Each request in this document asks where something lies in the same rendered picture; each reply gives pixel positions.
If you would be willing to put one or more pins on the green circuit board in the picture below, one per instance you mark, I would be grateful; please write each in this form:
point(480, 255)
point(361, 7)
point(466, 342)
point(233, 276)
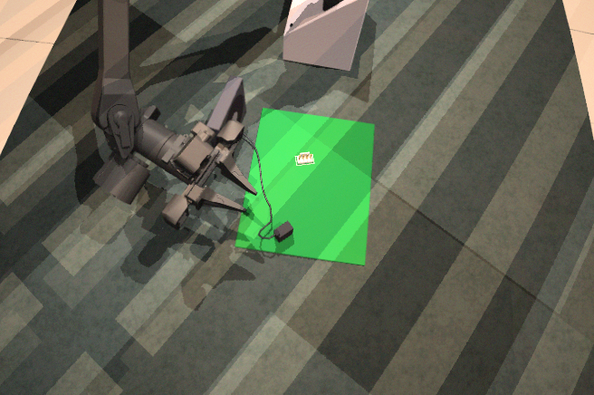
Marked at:
point(316, 174)

